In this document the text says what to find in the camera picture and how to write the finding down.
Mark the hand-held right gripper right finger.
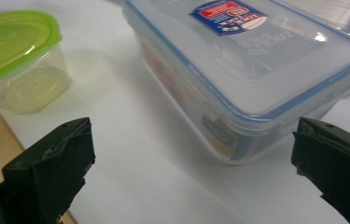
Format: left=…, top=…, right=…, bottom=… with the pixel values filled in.
left=290, top=117, right=350, bottom=224

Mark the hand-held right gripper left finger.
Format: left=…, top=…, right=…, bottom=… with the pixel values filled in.
left=1, top=117, right=96, bottom=224

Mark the small clear plastic container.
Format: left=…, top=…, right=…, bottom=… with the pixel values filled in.
left=0, top=45, right=71, bottom=115

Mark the clear lid with blue seal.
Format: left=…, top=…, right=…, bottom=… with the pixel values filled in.
left=122, top=0, right=350, bottom=122

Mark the large clear plastic container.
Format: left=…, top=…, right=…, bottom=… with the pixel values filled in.
left=132, top=27, right=350, bottom=165

